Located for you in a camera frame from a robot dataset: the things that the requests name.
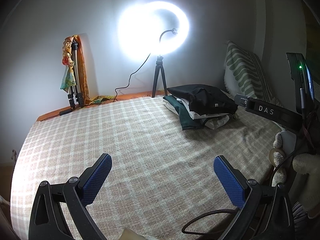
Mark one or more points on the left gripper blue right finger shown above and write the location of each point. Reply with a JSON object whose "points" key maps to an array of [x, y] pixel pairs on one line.
{"points": [[237, 187]]}

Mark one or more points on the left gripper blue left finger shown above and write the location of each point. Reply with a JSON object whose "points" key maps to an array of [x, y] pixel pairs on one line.
{"points": [[92, 179]]}

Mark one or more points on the black t-shirt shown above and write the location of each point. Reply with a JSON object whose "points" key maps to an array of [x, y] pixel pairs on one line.
{"points": [[204, 99]]}

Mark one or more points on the white gloved right hand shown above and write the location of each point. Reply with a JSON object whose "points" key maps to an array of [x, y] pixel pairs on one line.
{"points": [[301, 172]]}

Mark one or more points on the green striped white pillow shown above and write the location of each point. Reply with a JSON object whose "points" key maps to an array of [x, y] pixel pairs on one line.
{"points": [[244, 75]]}

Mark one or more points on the checkered beige bed blanket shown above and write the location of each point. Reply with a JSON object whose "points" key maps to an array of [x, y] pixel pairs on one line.
{"points": [[161, 177]]}

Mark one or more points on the white folded garment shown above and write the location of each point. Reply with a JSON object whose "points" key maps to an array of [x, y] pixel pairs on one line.
{"points": [[210, 122]]}

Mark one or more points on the black power adapter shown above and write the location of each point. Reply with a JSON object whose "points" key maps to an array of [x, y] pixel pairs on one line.
{"points": [[66, 111]]}

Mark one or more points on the orange patterned hanging cloth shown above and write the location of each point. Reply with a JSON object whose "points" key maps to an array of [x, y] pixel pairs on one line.
{"points": [[82, 71]]}

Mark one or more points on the dark green folded garment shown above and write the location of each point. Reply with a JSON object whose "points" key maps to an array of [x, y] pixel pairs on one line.
{"points": [[186, 121]]}

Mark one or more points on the colourful floral scarf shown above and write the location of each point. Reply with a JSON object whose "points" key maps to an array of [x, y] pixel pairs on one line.
{"points": [[68, 79]]}

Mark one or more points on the silver camera tripod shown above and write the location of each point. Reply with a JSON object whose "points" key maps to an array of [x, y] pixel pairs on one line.
{"points": [[74, 92]]}

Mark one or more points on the white ring light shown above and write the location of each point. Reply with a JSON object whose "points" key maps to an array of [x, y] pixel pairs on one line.
{"points": [[155, 28]]}

